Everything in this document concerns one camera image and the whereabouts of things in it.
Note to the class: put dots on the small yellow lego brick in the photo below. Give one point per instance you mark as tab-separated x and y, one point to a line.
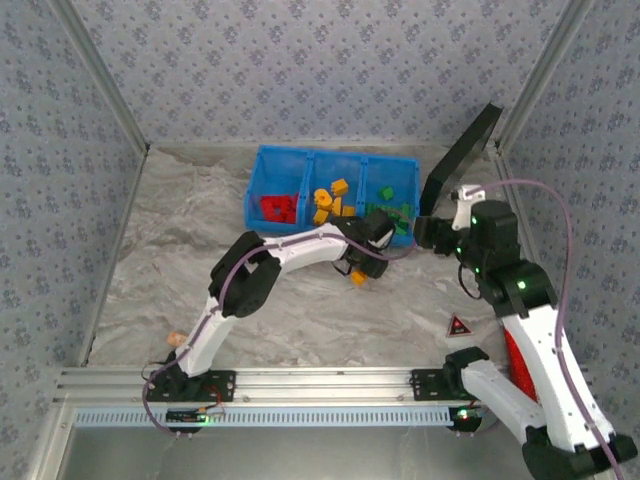
357	278
340	186
348	211
337	205

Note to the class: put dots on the small green lego brick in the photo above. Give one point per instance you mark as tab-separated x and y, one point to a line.
385	192

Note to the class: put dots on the yellow round lego piece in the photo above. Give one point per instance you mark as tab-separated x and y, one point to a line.
322	198

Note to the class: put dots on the small red lego brick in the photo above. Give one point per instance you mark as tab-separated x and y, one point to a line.
292	200

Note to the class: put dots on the blue three-compartment plastic bin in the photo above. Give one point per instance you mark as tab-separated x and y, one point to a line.
280	170

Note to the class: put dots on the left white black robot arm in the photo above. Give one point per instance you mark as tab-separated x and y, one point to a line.
300	247

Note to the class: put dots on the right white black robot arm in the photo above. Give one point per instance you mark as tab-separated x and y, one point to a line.
540	360

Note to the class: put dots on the red triangle sign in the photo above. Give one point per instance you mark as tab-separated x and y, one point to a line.
459	329

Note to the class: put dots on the black flat tray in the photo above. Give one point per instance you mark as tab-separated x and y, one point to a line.
465	150

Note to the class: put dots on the red glitter cylinder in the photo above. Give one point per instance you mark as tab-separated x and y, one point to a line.
520	360

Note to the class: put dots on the right controller board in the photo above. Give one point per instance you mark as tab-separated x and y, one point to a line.
465	417

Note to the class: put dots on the controller board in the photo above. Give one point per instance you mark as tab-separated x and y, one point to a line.
187	416
465	417

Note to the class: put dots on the peach paper tag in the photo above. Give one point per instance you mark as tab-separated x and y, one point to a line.
176	338

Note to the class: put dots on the left controller board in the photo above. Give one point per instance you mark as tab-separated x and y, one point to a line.
187	416

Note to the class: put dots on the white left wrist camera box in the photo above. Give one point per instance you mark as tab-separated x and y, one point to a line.
384	240

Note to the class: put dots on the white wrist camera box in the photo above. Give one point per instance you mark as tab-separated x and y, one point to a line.
465	197
384	240

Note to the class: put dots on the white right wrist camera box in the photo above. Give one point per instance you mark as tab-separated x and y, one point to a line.
465	197

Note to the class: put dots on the aluminium front rail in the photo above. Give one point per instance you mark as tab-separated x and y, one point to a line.
320	385

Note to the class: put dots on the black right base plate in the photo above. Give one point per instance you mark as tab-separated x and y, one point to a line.
425	385

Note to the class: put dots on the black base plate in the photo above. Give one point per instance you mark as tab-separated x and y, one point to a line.
222	385
425	385

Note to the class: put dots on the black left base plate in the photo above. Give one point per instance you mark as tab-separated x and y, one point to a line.
222	385

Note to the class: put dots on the aluminium frame post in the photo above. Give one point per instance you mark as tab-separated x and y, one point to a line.
541	75
105	75

